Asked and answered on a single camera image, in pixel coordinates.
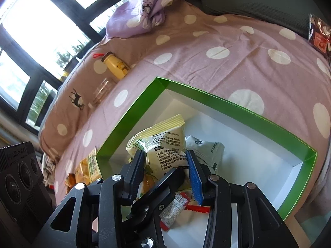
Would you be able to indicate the pale yellow white snack packet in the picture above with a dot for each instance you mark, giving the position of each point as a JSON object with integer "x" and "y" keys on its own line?
{"x": 163, "y": 144}

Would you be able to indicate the yellow bottle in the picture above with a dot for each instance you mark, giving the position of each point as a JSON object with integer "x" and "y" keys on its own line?
{"x": 115, "y": 66}

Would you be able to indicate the brown polka-dot pillow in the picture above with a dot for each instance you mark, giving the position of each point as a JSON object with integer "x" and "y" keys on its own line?
{"x": 77, "y": 77}

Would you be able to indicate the white green sachet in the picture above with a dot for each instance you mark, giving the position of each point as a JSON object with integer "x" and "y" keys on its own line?
{"x": 206, "y": 149}

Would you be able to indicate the orange brown foil packet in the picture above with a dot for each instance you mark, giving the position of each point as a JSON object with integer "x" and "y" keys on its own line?
{"x": 70, "y": 180}

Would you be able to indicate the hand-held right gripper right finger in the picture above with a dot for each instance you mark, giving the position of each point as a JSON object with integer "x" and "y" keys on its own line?
{"x": 194, "y": 178}

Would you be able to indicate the black-framed window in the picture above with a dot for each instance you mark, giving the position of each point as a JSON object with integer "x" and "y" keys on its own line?
{"x": 38, "y": 31}

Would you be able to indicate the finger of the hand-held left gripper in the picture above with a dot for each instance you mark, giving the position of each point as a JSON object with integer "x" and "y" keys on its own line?
{"x": 160, "y": 193}

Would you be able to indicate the green cardboard box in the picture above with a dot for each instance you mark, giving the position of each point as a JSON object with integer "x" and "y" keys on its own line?
{"x": 258, "y": 160}

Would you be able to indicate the white striped cloth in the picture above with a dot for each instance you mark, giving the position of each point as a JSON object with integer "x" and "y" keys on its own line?
{"x": 49, "y": 168}

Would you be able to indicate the red silver snack packet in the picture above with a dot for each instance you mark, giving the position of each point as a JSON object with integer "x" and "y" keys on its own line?
{"x": 172, "y": 210}

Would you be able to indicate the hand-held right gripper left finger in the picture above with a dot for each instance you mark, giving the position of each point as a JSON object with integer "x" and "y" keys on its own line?
{"x": 135, "y": 173}

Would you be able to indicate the orange yellow cracker packet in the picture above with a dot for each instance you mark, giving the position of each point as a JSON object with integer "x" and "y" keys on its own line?
{"x": 86, "y": 170}

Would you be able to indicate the red white snack packet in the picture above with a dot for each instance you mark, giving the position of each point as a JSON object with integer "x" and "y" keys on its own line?
{"x": 199, "y": 208}

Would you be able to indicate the purple polka-dot cloth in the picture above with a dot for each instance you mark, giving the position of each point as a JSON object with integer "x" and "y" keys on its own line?
{"x": 137, "y": 18}

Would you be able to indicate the dark grey cushion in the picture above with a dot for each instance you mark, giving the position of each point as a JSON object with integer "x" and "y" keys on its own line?
{"x": 258, "y": 2}

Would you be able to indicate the red snack bag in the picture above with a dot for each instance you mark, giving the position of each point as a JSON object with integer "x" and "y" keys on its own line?
{"x": 320, "y": 36}

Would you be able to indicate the small red object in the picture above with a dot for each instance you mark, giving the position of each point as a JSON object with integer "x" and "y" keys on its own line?
{"x": 51, "y": 186}

